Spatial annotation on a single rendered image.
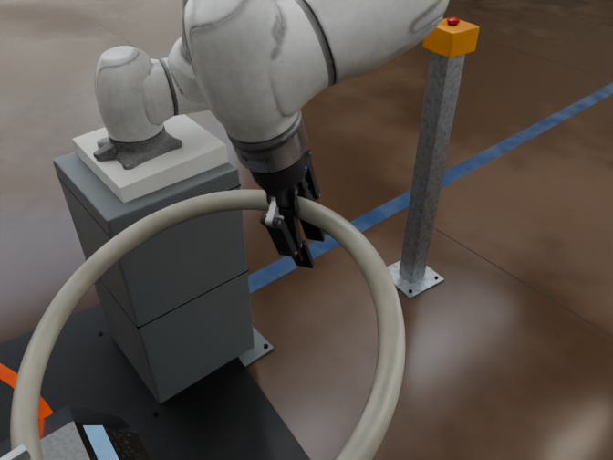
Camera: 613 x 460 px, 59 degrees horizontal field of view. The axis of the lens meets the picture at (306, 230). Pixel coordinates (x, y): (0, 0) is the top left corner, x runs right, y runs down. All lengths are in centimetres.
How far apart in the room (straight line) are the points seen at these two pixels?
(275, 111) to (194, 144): 102
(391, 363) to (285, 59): 33
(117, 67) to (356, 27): 97
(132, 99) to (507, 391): 155
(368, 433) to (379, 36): 40
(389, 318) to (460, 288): 179
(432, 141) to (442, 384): 86
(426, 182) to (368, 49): 149
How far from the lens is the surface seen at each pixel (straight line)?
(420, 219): 214
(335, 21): 57
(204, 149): 156
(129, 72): 146
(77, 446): 101
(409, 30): 61
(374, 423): 58
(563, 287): 257
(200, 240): 162
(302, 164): 67
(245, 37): 53
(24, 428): 74
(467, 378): 209
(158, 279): 162
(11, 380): 224
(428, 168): 202
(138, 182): 148
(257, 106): 56
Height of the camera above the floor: 162
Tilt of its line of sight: 38 degrees down
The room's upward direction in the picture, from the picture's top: straight up
